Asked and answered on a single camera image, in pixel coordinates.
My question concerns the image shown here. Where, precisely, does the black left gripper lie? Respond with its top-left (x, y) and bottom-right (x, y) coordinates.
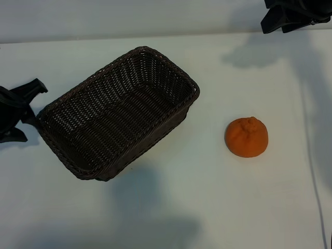
top-left (0, 78), bottom-right (49, 144)

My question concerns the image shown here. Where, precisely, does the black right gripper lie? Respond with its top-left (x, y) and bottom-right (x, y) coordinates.
top-left (260, 0), bottom-right (332, 35)

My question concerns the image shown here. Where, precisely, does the orange mandarin fruit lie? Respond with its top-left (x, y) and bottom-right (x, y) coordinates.
top-left (224, 116), bottom-right (269, 158)

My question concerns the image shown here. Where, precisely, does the dark brown wicker basket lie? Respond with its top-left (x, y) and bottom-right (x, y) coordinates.
top-left (37, 46), bottom-right (201, 182)

